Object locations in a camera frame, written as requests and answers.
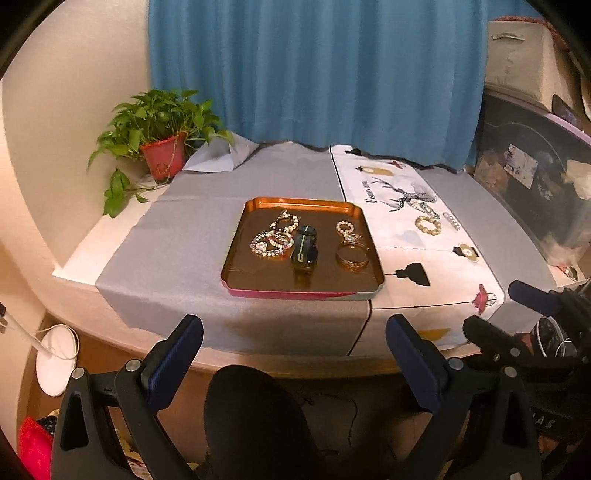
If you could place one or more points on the green black smartwatch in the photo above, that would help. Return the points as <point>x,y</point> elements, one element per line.
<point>304,254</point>

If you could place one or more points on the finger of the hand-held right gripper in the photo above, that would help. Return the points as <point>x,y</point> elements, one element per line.
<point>489,337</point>
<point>535,297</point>

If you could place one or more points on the blue curtain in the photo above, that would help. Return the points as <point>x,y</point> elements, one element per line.
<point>300,69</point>

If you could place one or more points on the beige fabric storage box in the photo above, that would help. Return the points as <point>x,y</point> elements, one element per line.
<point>517,60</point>

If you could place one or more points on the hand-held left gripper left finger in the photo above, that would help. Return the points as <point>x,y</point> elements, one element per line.
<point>173,364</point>

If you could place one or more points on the orange metal tray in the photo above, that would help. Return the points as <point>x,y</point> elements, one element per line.
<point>258,277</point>

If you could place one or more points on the clear plastic storage bin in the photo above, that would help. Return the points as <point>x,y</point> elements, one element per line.
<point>517,138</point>

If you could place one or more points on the small red green trinket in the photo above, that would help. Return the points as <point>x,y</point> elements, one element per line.
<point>570,272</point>

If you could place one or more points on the red flower pot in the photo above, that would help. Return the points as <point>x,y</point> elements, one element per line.
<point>161,159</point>

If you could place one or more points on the green pothos plant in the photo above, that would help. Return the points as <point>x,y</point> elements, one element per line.
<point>147,115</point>

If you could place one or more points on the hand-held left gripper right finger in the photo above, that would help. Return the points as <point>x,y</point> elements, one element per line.
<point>413,364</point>

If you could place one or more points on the grey white printed tablecloth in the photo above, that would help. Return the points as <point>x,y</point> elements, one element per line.
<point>184,221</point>

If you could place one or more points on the red cloth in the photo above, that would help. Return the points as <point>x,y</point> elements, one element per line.
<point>34,447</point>

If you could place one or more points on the gold bangles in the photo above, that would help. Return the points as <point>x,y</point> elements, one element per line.
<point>353,266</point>

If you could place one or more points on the white floor stand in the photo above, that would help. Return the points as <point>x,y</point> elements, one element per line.
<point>55,364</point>

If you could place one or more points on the silver watch band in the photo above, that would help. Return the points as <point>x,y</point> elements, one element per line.
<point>451,220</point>

